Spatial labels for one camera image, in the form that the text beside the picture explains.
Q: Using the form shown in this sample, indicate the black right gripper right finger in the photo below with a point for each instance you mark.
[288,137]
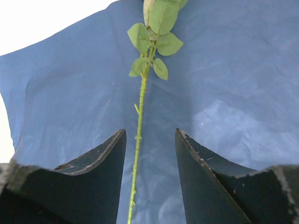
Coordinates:
[218,191]

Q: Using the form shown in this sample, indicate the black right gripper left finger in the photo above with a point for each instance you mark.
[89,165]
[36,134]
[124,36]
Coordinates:
[85,190]

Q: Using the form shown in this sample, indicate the blue flower bouquet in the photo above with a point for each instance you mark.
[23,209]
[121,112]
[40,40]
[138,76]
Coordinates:
[233,86]

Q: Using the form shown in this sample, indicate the pink rose spray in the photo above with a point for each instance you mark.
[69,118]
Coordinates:
[153,36]

